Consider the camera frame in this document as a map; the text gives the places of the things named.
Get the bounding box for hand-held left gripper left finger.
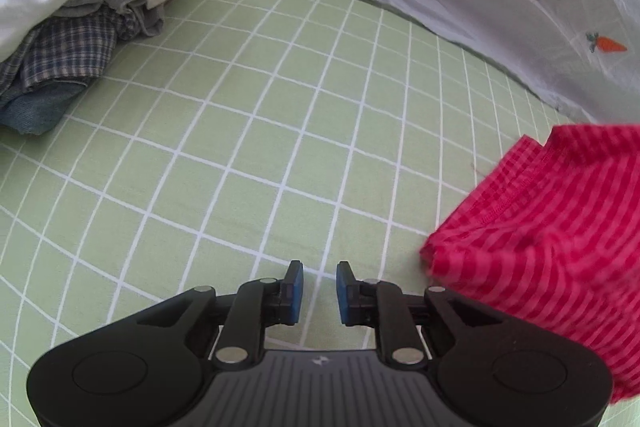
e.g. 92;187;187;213
134;260;305;368

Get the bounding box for red checked garment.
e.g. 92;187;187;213
419;124;640;405

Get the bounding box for blue denim jeans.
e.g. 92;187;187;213
0;79;95;138

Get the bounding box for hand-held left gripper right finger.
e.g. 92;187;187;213
336;260;507;366

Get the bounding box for blue plaid shirt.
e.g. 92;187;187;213
0;9;142;104

